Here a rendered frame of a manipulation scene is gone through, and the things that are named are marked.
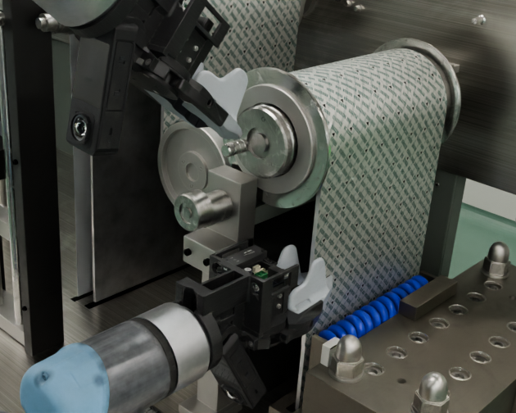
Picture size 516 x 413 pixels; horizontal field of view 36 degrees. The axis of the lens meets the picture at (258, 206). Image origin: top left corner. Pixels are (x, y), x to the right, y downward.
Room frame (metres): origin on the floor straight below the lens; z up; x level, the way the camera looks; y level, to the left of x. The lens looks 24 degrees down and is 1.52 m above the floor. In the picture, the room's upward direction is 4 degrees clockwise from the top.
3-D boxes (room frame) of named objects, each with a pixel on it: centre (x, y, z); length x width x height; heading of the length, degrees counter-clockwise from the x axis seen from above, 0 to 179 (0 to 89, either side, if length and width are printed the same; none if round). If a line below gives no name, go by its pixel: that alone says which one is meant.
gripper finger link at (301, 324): (0.69, -0.04, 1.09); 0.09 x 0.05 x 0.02; 138
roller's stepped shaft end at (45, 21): (0.89, 0.23, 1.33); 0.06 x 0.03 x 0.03; 139
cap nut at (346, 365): (0.70, -0.10, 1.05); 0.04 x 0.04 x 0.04
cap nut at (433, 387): (0.64, -0.18, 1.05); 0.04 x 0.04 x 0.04
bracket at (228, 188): (0.78, 0.04, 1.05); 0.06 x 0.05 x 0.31; 139
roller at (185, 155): (0.96, 0.00, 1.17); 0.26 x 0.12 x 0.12; 139
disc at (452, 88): (0.98, -0.18, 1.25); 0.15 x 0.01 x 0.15; 49
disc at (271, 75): (0.79, -0.01, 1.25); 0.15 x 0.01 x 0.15; 49
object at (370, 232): (0.84, -0.14, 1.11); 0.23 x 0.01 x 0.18; 139
